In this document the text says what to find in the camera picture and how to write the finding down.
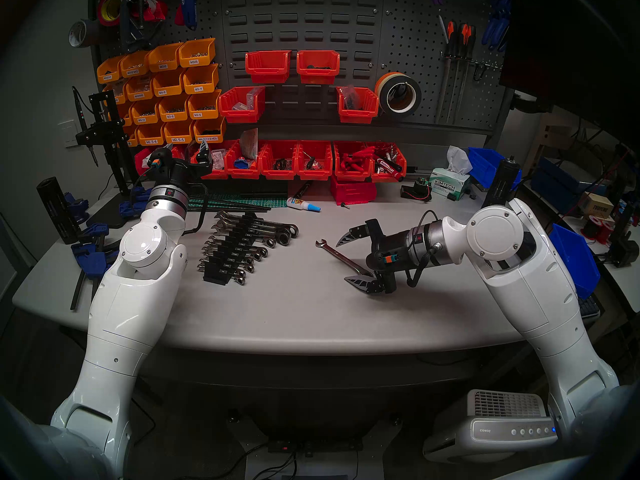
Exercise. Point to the yellow bin labelled M3-12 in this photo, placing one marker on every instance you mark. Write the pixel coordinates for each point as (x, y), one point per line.
(144, 112)

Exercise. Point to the yellow bin labelled M3-6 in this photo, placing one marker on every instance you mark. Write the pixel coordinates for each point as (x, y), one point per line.
(202, 105)

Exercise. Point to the red hanging storage bin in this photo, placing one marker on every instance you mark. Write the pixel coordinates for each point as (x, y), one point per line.
(242, 115)
(357, 115)
(318, 66)
(267, 66)

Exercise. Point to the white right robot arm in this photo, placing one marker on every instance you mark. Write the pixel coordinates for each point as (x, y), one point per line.
(530, 284)

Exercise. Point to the black bench device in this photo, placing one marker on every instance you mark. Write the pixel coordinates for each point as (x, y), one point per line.
(625, 249)

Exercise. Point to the small cardboard box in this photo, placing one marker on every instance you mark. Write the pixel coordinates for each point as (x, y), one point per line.
(597, 204)

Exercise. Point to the black carabiner hook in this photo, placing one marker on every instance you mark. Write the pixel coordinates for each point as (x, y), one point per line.
(479, 74)

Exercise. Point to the red yellow tape roll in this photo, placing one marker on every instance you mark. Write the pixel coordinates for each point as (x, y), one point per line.
(101, 9)

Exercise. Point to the yellow bin labelled M2.5-5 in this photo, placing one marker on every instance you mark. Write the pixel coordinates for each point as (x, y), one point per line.
(177, 131)

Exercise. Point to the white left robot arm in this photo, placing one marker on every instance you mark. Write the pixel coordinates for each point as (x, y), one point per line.
(135, 304)

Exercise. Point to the black soldering iron pen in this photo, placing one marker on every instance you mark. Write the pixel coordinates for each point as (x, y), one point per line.
(79, 111)

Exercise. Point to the yellow bin labelled M3X5X4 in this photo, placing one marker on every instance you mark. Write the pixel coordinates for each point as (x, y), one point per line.
(109, 70)

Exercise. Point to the blue bar clamp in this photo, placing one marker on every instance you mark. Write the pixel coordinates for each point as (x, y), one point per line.
(95, 230)
(132, 205)
(76, 206)
(92, 261)

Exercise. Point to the blue plastic bin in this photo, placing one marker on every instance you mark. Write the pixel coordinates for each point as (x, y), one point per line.
(575, 259)
(485, 166)

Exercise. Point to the grey pegboard back panel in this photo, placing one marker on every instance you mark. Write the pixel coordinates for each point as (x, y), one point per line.
(400, 34)

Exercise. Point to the yellow bin labelled M4X6X6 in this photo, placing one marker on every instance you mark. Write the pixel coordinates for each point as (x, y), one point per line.
(116, 93)

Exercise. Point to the yellow bin labelled M3X8 BAD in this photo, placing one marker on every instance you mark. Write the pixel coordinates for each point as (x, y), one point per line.
(134, 64)

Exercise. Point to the yellow bin labelled M4-0.7 HEX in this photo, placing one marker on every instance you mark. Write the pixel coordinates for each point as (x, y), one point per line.
(209, 130)

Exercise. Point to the Kimtech tissue box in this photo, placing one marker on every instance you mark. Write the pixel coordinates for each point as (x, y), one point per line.
(447, 185)

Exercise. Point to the black ribbed cylinder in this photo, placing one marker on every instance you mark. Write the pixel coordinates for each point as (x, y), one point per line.
(502, 181)
(57, 209)

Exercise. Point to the white Coway air purifier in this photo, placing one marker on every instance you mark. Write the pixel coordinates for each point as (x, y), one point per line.
(500, 426)

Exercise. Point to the grey duct tape roll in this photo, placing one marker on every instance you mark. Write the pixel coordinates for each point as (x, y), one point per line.
(80, 33)

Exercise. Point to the chrome racked ratchet wrench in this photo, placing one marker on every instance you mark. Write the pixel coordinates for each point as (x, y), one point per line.
(255, 258)
(252, 249)
(248, 268)
(267, 233)
(260, 240)

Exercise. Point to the smallest chrome racked wrench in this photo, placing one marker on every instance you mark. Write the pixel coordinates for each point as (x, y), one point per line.
(240, 280)

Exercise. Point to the clear plastic parts box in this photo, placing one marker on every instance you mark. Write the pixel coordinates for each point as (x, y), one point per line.
(245, 100)

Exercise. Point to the largest chrome racked wrench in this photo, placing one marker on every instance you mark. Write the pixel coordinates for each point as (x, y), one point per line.
(275, 226)

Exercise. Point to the white wall plate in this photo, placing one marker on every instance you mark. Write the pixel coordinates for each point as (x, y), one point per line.
(67, 134)

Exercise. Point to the yellow bin labelled M3-8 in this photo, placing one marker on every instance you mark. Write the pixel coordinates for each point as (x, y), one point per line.
(172, 108)

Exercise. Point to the yellow bin labelled M3-16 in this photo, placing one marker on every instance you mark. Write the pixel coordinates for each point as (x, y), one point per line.
(124, 115)

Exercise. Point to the black soldering iron stand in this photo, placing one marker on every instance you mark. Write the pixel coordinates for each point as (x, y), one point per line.
(107, 134)

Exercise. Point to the dark blue crate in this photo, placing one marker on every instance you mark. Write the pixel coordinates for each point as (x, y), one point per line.
(555, 184)

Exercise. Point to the yellow bin labelled M2.5-6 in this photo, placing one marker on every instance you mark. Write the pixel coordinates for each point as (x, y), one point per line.
(150, 134)

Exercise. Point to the clear labelled screw bags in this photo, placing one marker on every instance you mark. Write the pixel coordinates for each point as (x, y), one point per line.
(217, 159)

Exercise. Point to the black computer monitor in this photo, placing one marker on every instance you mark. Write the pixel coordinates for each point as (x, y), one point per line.
(575, 49)

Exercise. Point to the thin black rod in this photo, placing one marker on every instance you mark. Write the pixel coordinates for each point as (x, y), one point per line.
(240, 204)
(225, 210)

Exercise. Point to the clear bag black parts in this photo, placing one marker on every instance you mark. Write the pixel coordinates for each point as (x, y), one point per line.
(350, 96)

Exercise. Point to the black marker pen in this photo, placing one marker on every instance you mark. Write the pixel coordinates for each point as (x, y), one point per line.
(302, 189)

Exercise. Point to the black wrench holder rack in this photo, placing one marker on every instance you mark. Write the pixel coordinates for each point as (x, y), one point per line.
(217, 279)

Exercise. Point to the yellow bin labelled M4-6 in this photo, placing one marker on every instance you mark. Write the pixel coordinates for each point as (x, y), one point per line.
(167, 83)

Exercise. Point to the yellow bin labelled M4X4X6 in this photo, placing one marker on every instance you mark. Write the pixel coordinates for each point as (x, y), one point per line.
(139, 88)

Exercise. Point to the large orange white tape roll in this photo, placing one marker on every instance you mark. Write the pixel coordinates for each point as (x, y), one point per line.
(382, 91)

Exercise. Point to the yellow bin labelled M3-4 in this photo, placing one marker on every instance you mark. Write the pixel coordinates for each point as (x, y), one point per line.
(200, 79)

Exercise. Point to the black screw clamp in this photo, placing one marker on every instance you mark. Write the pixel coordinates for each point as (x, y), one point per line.
(135, 31)

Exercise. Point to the black computer keyboard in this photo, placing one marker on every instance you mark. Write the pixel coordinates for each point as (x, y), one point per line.
(590, 306)

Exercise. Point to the clear packet of parts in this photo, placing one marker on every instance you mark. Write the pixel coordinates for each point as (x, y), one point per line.
(248, 143)

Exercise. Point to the green cutting mat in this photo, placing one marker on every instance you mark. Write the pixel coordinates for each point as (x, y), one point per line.
(250, 202)

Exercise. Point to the silver combination wrench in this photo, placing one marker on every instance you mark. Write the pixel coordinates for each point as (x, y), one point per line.
(340, 256)

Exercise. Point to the yellow bin labelled M2.5-8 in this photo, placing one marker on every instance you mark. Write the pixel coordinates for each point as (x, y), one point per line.
(131, 136)

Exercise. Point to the red clamp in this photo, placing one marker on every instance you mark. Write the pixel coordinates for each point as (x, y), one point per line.
(156, 9)

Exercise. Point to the yellow bin labelled M3X6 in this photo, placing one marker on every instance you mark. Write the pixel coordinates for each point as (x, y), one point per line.
(196, 53)

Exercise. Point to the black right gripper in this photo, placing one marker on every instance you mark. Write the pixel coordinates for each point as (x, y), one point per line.
(395, 246)

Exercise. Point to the white glue bottle blue cap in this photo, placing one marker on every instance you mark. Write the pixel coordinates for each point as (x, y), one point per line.
(300, 203)

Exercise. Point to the black power strip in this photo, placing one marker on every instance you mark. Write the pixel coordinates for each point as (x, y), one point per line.
(312, 446)

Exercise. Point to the blue plastic cap piece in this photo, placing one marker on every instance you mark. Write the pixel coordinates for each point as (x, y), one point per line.
(240, 163)

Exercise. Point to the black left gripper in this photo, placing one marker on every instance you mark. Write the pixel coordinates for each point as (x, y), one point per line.
(179, 173)

